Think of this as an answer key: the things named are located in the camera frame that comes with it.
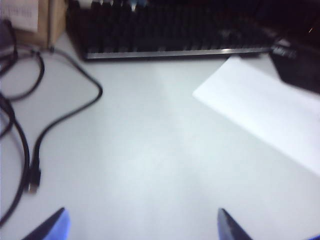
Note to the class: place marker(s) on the white calendar card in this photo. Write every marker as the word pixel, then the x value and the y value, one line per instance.
pixel 20 13

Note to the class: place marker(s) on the white handwritten paper sheet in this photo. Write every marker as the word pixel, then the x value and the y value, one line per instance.
pixel 262 105

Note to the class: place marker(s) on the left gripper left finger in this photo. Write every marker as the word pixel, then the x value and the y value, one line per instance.
pixel 53 227

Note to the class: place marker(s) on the black mechanical keyboard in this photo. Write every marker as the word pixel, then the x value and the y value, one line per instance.
pixel 162 32

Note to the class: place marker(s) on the black mouse pad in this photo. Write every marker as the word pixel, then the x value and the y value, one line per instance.
pixel 297 67

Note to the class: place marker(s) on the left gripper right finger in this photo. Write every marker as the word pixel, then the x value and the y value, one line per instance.
pixel 228 228

